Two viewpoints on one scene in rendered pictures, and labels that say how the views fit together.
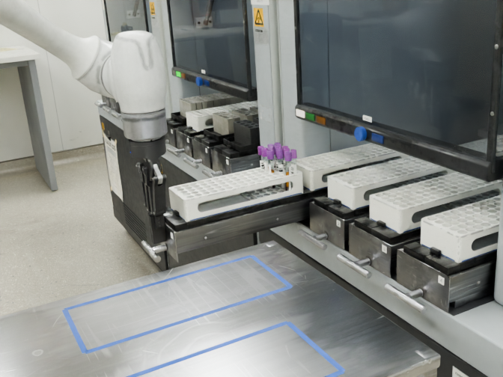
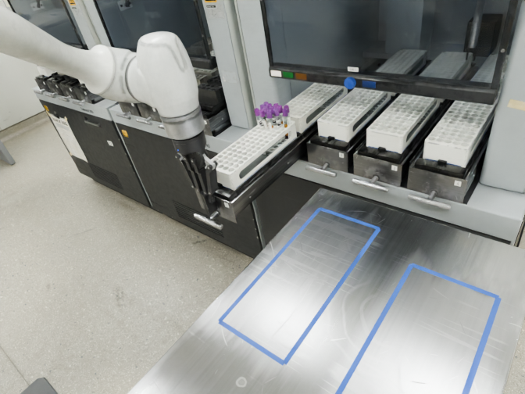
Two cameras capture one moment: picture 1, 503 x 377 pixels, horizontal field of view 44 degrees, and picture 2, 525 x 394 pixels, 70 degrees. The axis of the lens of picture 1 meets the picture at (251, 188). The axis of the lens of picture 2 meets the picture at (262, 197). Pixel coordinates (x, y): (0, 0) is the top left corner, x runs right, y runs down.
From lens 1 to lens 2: 0.57 m
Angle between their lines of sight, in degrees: 24
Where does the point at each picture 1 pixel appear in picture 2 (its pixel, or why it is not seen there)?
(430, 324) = (441, 212)
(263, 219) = (280, 166)
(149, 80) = (187, 81)
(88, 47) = (103, 59)
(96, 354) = (297, 361)
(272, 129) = (238, 88)
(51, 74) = not seen: outside the picture
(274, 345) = (425, 291)
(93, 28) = not seen: outside the picture
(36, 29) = (56, 55)
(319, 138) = (284, 87)
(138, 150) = (187, 147)
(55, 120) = not seen: outside the picture
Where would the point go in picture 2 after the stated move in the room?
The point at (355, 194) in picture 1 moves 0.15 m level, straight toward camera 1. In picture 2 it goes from (348, 130) to (376, 155)
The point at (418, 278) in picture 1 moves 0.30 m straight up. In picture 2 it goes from (431, 184) to (448, 63)
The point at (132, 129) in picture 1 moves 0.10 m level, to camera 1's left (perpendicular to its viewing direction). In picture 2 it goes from (180, 130) to (134, 147)
